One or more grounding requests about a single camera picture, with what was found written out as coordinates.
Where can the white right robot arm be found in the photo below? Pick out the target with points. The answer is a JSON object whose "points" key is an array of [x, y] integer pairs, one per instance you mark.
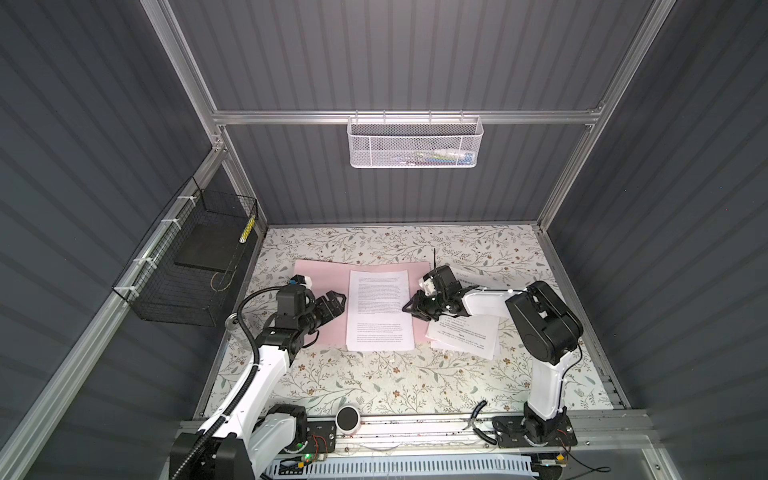
{"points": [[550, 334]]}

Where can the white paper stack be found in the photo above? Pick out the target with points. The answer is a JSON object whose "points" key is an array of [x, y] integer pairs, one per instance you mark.
{"points": [[477, 335]]}

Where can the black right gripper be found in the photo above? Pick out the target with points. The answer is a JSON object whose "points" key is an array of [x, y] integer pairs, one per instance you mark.
{"points": [[418, 307]]}

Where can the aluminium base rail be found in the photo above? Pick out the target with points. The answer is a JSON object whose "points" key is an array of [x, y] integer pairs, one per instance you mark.
{"points": [[450, 433]]}

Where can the yellow marker pen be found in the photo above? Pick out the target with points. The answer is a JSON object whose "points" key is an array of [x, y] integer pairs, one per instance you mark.
{"points": [[243, 238]]}

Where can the black wire mesh basket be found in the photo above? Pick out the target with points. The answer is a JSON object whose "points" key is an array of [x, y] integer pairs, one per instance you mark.
{"points": [[191, 268]]}

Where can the white wire mesh basket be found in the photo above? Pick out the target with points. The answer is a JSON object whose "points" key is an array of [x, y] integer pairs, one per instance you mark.
{"points": [[428, 143]]}

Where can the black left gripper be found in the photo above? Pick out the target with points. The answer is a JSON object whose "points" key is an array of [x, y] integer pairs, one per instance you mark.
{"points": [[336, 308]]}

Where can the white beverage can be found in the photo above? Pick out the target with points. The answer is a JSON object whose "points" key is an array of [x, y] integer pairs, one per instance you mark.
{"points": [[232, 324]]}

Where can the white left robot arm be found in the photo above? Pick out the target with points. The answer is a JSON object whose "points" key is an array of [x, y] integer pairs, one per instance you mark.
{"points": [[237, 442]]}

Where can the printed white paper sheet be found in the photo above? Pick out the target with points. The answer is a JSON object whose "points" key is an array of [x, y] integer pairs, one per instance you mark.
{"points": [[376, 321]]}

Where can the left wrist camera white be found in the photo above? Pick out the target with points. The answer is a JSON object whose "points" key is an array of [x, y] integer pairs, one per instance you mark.
{"points": [[303, 280]]}

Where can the white perforated vent strip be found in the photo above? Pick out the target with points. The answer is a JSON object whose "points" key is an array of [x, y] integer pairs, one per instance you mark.
{"points": [[406, 467]]}

